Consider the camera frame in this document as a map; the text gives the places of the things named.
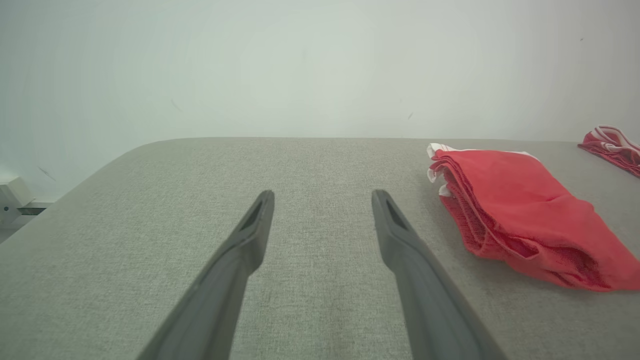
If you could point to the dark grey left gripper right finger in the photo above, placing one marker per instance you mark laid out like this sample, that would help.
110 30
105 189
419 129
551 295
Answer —
430 300

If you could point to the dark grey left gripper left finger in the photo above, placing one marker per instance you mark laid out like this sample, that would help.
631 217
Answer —
220 295

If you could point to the red and white jersey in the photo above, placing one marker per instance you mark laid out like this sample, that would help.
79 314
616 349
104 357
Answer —
520 210
615 147

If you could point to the white plastic box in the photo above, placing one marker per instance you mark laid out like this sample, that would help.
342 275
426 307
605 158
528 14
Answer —
12 197

